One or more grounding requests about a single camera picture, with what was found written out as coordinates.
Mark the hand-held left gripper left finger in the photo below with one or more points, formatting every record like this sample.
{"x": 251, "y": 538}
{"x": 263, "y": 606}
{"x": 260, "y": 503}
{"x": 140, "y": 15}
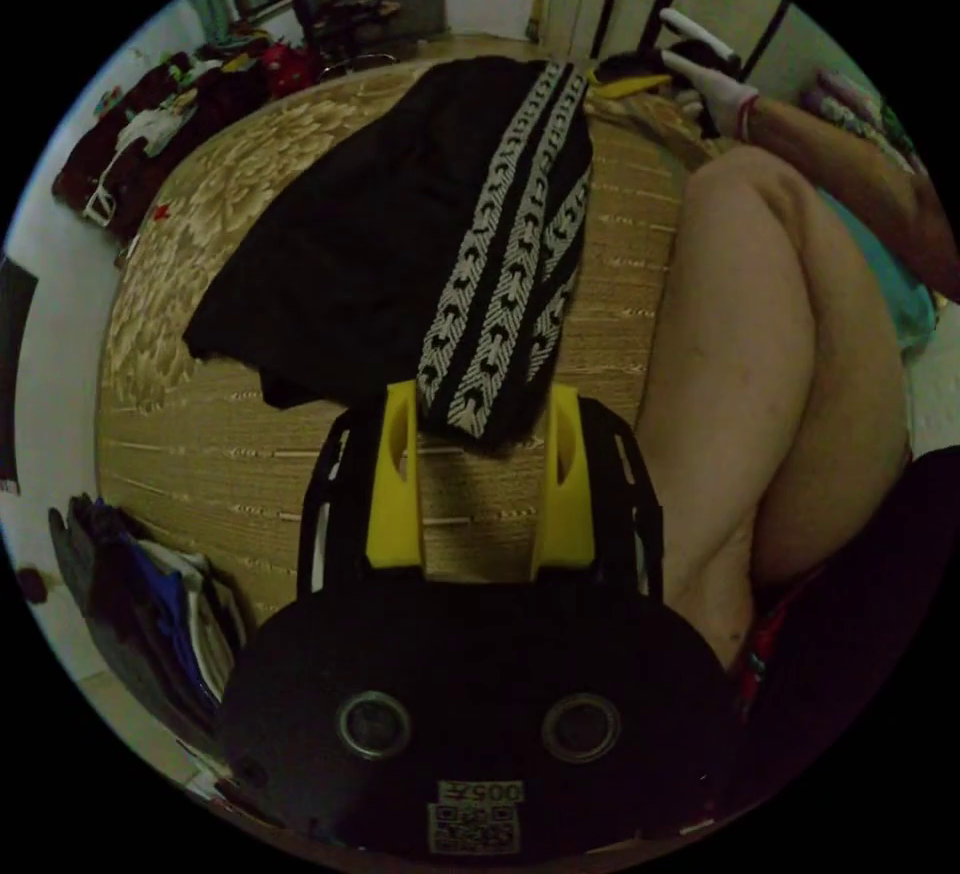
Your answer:
{"x": 388, "y": 491}

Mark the person's right hand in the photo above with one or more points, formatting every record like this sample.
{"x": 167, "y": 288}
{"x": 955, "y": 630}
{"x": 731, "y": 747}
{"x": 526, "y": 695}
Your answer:
{"x": 712, "y": 90}

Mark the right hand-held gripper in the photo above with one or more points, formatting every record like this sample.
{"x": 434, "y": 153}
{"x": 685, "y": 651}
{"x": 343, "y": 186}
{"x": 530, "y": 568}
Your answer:
{"x": 637, "y": 64}

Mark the black shorts with patterned stripes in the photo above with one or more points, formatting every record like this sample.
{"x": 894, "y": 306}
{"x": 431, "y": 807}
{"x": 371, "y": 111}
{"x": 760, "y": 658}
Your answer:
{"x": 352, "y": 244}

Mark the pile of dark red clothes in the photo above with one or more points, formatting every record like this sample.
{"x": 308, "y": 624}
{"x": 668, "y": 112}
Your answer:
{"x": 172, "y": 109}

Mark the pile of blue and grey clothes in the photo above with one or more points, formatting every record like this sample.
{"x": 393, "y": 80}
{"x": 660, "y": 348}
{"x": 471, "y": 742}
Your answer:
{"x": 150, "y": 604}

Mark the floral pillow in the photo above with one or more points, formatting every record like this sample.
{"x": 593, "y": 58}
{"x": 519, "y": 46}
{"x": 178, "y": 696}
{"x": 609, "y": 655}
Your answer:
{"x": 862, "y": 113}

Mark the person's body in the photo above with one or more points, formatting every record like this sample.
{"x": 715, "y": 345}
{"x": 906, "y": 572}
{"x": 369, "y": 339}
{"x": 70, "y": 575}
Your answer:
{"x": 750, "y": 379}

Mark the person's right forearm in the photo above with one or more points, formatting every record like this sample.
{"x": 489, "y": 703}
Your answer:
{"x": 847, "y": 161}

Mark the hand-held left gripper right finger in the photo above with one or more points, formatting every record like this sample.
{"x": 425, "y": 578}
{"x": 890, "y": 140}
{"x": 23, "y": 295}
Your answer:
{"x": 568, "y": 506}

